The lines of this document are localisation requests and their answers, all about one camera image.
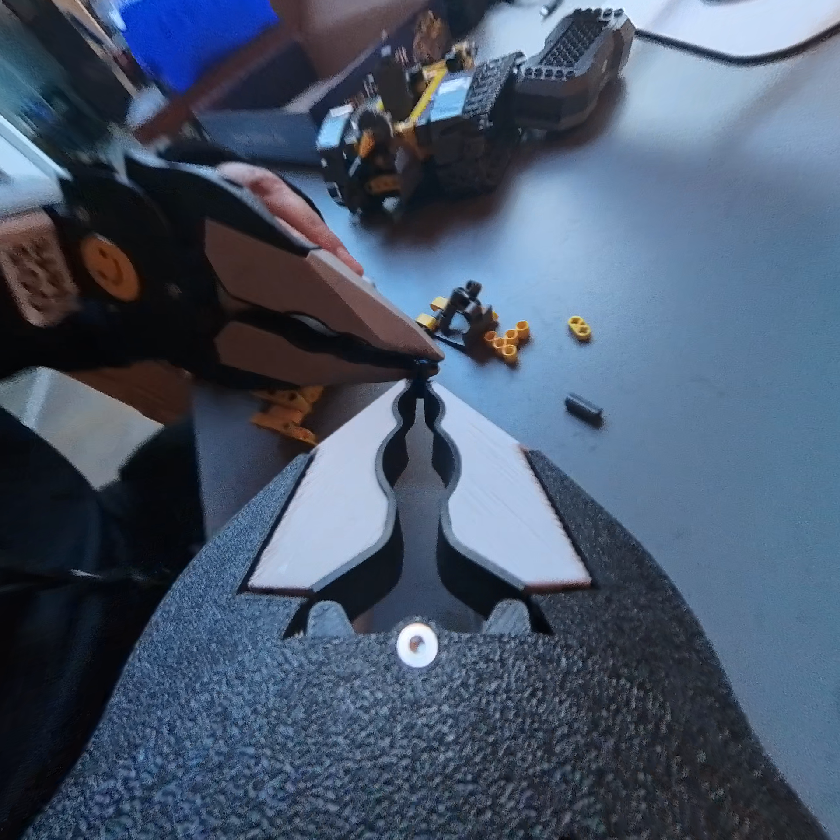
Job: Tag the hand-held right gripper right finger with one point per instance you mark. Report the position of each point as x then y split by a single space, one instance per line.
512 525

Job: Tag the yellow angled block beam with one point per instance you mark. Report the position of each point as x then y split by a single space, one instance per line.
508 341

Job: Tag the dark grey studded block shell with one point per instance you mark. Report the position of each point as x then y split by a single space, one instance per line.
577 65

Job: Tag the dark blue kit box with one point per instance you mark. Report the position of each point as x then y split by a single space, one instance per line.
262 134

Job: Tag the person's left hand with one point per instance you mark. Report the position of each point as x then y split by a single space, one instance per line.
295 210

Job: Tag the grey desk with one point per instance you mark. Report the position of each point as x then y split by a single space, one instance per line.
656 262

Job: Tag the yellow two-hole block beam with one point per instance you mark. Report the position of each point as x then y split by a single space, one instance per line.
579 328

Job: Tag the blue storage bin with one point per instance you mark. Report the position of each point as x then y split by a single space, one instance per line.
197 39

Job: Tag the black yellow toy block vehicle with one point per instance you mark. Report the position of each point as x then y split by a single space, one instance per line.
420 131

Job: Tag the yellow block frame assembly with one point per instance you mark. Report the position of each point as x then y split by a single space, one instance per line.
289 410

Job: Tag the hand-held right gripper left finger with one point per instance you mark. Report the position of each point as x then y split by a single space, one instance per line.
328 525

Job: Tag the person's dark clothed body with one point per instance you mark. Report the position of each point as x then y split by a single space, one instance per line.
65 590

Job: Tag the dark cylinder block connector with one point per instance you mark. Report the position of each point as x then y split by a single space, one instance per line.
584 409

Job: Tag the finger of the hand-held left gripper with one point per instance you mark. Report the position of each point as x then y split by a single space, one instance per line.
315 289
282 354

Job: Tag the small black yellow block assembly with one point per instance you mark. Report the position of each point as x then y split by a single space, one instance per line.
469 318

